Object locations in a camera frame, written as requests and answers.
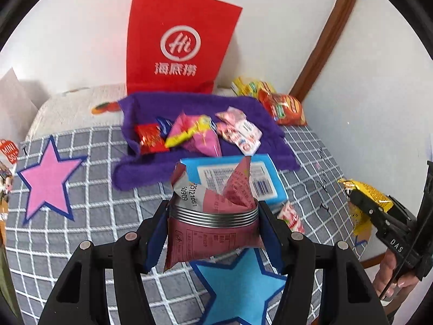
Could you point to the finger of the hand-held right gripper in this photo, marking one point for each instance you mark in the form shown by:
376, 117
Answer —
401, 208
367, 210

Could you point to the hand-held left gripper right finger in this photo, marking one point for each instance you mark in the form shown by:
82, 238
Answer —
270, 237

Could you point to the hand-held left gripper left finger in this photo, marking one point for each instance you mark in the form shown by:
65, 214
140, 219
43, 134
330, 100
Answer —
157, 233

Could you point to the maroon snack packet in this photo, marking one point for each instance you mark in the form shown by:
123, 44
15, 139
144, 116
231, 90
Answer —
209, 240

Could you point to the light blue packet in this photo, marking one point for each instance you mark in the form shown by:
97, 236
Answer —
267, 176

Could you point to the small red snack packet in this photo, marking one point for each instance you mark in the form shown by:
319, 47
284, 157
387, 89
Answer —
150, 137

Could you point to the white pink snowflake snack packet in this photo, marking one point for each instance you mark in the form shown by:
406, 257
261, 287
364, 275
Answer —
248, 137

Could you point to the person's right hand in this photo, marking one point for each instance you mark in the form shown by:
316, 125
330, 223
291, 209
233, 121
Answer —
389, 274

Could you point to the small pink snack packet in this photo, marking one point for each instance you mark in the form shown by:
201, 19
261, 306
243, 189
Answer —
291, 218

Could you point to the grey checkered quilt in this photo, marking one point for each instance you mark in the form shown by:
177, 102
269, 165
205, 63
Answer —
101, 216

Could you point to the purple towel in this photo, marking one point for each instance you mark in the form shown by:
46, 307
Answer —
152, 169

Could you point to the pink yellow snack packet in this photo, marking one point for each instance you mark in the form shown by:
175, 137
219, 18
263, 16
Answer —
199, 138

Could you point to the dark blue snack packet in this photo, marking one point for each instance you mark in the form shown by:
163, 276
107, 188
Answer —
163, 125

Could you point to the pink twisted snack packet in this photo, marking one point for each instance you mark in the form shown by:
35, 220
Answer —
230, 116

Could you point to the orange chips bag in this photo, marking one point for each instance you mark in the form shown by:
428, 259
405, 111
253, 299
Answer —
287, 108

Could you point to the yellow chips bag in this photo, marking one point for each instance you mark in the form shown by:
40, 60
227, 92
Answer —
247, 86

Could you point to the white fruit-print sheet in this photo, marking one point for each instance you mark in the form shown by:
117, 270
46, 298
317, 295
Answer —
67, 108

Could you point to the printed shopping bag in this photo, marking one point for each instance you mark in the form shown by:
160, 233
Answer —
6, 152

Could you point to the white paper bag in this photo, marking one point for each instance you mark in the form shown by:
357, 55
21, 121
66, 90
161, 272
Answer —
17, 101

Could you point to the red paper bag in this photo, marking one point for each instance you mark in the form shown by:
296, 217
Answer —
182, 23

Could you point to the wooden door frame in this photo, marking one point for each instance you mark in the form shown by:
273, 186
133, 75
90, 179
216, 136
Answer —
324, 40

